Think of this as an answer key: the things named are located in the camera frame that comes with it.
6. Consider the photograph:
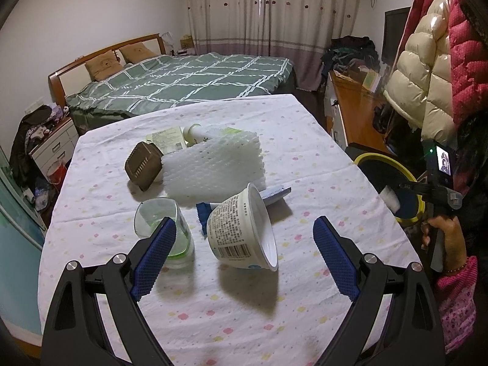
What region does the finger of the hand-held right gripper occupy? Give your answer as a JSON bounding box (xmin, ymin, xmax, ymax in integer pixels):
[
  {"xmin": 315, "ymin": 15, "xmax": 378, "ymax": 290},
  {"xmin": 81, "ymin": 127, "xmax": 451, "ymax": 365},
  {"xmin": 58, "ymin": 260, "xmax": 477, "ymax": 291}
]
[{"xmin": 394, "ymin": 188, "xmax": 425, "ymax": 220}]

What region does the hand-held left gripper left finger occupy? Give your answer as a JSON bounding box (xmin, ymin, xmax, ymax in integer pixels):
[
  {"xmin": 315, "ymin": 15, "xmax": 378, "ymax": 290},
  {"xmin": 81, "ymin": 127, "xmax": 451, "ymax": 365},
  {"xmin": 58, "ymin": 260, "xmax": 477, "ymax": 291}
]
[{"xmin": 40, "ymin": 217, "xmax": 178, "ymax": 366}]

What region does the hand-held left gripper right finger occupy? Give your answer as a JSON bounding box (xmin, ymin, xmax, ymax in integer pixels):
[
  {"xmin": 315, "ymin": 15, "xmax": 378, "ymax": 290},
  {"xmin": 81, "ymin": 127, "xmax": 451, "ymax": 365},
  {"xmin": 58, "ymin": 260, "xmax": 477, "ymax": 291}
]
[{"xmin": 313, "ymin": 215, "xmax": 447, "ymax": 366}]

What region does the white paper piece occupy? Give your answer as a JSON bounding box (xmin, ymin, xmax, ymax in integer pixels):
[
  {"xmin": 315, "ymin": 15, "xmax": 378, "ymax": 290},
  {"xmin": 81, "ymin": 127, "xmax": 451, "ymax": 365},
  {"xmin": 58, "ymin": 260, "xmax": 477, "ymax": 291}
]
[{"xmin": 380, "ymin": 185, "xmax": 400, "ymax": 213}]

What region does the yellow rimmed black bin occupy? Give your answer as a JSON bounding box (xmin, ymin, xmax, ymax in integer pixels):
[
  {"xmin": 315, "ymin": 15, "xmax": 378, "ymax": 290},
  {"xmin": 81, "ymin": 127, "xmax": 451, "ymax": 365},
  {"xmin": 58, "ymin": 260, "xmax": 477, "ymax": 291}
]
[{"xmin": 353, "ymin": 152, "xmax": 428, "ymax": 226}]

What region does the white barcode paper cup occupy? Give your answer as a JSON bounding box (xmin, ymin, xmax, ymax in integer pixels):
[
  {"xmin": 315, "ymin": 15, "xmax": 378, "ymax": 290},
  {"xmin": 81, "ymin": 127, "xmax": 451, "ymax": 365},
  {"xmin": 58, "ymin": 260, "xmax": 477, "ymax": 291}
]
[{"xmin": 206, "ymin": 183, "xmax": 279, "ymax": 272}]

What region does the pale green tea box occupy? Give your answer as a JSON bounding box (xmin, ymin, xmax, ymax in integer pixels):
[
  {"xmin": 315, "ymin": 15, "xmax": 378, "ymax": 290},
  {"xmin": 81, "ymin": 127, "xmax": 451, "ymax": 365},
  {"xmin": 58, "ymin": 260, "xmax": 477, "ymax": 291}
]
[{"xmin": 147, "ymin": 127, "xmax": 188, "ymax": 154}]

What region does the white green plastic bottle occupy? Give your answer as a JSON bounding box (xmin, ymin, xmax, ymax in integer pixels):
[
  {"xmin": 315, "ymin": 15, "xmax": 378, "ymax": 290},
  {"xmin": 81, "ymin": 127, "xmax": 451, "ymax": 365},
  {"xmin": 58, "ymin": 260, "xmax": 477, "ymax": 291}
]
[{"xmin": 182, "ymin": 123, "xmax": 245, "ymax": 147}]

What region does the person's right hand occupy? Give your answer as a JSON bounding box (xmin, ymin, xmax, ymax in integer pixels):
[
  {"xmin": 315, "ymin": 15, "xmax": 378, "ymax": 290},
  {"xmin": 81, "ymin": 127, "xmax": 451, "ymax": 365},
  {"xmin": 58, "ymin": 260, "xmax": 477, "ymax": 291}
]
[{"xmin": 420, "ymin": 215, "xmax": 469, "ymax": 274}]

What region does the clear glass cup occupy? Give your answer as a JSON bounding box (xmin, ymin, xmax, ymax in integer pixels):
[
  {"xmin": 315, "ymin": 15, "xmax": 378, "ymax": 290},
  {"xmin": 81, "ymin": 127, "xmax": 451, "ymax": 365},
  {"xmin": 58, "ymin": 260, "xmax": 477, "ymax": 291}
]
[{"xmin": 134, "ymin": 197, "xmax": 195, "ymax": 267}]

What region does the blue wrapper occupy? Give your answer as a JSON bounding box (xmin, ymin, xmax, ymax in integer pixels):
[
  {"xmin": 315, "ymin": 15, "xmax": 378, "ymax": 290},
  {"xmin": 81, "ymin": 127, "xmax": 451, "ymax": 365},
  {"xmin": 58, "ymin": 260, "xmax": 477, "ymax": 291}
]
[{"xmin": 196, "ymin": 202, "xmax": 220, "ymax": 237}]

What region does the cream puffer jacket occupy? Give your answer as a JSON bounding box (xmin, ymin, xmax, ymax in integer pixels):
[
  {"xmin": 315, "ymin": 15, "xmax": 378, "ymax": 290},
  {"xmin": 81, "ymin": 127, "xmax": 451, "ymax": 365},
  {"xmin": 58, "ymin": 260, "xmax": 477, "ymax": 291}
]
[{"xmin": 383, "ymin": 0, "xmax": 456, "ymax": 147}]

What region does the flower printed white tablecloth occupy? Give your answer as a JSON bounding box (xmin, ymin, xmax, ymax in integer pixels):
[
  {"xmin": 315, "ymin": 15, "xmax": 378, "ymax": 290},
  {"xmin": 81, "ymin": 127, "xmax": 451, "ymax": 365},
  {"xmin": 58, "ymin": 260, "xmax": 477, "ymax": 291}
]
[{"xmin": 38, "ymin": 93, "xmax": 424, "ymax": 366}]

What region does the white blue tube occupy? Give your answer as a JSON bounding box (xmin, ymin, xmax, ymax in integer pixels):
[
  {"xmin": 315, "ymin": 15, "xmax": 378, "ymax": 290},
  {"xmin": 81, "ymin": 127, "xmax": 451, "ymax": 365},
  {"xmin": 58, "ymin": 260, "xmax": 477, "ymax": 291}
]
[{"xmin": 259, "ymin": 186, "xmax": 292, "ymax": 207}]

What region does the brown ribbed box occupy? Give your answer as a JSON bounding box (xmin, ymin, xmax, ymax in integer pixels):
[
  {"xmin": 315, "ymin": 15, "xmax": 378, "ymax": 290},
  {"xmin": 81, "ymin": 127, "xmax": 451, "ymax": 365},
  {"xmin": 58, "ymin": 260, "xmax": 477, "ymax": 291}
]
[{"xmin": 124, "ymin": 141, "xmax": 164, "ymax": 192}]

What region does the wooden desk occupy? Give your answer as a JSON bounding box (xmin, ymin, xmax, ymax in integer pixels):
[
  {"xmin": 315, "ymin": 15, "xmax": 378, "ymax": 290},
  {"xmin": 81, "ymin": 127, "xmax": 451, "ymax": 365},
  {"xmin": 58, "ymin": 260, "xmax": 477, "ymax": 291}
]
[{"xmin": 324, "ymin": 70, "xmax": 397, "ymax": 157}]

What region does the pale green book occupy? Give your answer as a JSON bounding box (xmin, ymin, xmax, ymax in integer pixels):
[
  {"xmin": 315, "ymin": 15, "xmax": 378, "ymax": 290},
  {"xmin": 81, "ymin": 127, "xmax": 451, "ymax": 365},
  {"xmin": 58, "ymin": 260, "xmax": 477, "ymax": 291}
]
[{"xmin": 358, "ymin": 69, "xmax": 382, "ymax": 93}]

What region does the white foam net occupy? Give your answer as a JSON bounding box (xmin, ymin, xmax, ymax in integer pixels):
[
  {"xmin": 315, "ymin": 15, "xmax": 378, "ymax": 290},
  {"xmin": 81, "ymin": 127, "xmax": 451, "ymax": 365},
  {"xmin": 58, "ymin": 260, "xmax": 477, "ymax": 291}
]
[{"xmin": 160, "ymin": 131, "xmax": 267, "ymax": 204}]

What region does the red plastic bag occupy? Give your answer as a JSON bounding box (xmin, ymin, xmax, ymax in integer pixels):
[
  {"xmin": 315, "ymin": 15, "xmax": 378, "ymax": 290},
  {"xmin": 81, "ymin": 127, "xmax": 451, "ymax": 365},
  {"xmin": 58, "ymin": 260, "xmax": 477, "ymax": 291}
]
[{"xmin": 48, "ymin": 162, "xmax": 67, "ymax": 185}]

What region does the black television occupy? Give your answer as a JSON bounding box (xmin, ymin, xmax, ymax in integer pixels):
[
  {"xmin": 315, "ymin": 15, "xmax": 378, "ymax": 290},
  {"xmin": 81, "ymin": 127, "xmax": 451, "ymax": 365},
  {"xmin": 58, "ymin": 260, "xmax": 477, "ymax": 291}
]
[{"xmin": 382, "ymin": 6, "xmax": 411, "ymax": 65}]

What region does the pile of clothes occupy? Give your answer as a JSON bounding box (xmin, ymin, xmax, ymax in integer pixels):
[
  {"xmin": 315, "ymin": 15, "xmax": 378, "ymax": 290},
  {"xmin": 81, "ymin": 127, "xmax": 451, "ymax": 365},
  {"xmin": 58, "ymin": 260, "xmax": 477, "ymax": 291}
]
[{"xmin": 321, "ymin": 36, "xmax": 382, "ymax": 75}]

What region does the teal wardrobe sliding door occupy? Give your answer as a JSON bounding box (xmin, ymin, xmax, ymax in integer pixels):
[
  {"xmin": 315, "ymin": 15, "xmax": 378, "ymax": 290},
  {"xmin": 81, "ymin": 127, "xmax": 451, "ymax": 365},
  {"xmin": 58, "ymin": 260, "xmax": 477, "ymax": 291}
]
[{"xmin": 0, "ymin": 145, "xmax": 48, "ymax": 346}]

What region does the white wooden nightstand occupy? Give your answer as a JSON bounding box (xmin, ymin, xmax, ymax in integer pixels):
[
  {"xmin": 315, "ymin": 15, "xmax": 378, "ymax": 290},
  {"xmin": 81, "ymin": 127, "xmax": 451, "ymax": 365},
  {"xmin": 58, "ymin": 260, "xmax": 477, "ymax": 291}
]
[{"xmin": 28, "ymin": 116, "xmax": 80, "ymax": 178}]

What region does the green checked quilt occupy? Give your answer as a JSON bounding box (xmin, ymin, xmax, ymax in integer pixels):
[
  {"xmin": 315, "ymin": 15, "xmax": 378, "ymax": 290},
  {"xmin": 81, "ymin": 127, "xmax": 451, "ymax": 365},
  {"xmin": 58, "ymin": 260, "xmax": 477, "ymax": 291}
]
[{"xmin": 65, "ymin": 53, "xmax": 294, "ymax": 119}]

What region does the pink white curtain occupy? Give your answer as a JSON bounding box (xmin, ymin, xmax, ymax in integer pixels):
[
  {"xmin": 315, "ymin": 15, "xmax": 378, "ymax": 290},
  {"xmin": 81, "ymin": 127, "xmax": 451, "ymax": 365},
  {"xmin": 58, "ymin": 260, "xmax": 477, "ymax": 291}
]
[
  {"xmin": 261, "ymin": 0, "xmax": 361, "ymax": 90},
  {"xmin": 186, "ymin": 0, "xmax": 264, "ymax": 56}
]

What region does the brown bear pillow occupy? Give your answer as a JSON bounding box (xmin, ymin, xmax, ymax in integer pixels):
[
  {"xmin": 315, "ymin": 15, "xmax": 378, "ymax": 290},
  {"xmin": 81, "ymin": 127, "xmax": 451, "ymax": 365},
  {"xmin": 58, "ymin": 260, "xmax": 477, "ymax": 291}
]
[
  {"xmin": 84, "ymin": 50, "xmax": 124, "ymax": 81},
  {"xmin": 120, "ymin": 43, "xmax": 157, "ymax": 63}
]

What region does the wooden bed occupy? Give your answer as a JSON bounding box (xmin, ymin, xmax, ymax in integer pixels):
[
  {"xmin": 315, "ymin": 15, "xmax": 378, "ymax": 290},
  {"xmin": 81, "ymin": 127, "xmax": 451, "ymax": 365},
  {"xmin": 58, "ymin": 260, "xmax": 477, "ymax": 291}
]
[{"xmin": 48, "ymin": 33, "xmax": 298, "ymax": 136}]

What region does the beaded bracelet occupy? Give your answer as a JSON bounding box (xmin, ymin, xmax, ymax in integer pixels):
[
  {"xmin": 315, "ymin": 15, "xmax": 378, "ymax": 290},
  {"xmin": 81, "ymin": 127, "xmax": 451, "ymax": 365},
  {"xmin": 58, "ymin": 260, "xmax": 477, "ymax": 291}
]
[{"xmin": 445, "ymin": 259, "xmax": 469, "ymax": 275}]

